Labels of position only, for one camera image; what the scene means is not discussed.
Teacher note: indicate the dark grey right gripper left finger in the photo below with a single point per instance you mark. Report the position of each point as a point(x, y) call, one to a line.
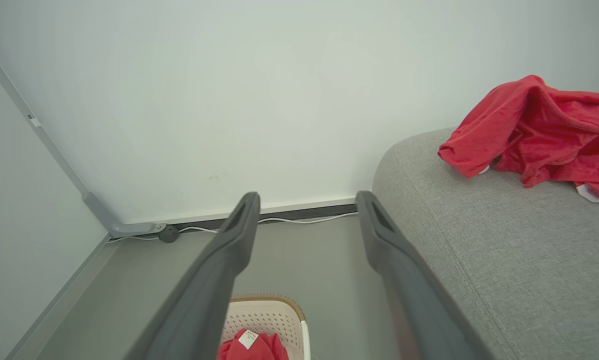
point(204, 295)

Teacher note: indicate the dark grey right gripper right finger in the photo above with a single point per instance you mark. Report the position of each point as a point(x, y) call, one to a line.
point(414, 300)

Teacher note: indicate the red white lettered jersey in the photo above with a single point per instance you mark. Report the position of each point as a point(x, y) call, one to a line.
point(267, 347)

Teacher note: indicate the red shorts white trim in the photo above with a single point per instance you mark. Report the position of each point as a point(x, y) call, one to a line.
point(544, 130)

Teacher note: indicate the grey fabric sofa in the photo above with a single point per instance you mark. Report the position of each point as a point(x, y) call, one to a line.
point(504, 260)

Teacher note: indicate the cream plastic laundry basket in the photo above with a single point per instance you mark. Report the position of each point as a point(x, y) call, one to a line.
point(269, 315)

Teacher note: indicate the black round floor foot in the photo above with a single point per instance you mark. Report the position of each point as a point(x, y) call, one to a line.
point(169, 234)

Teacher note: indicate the grey side skirting strip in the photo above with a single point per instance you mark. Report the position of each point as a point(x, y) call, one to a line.
point(64, 295)

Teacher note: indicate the silver wall base rail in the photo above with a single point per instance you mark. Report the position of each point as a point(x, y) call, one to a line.
point(304, 206)

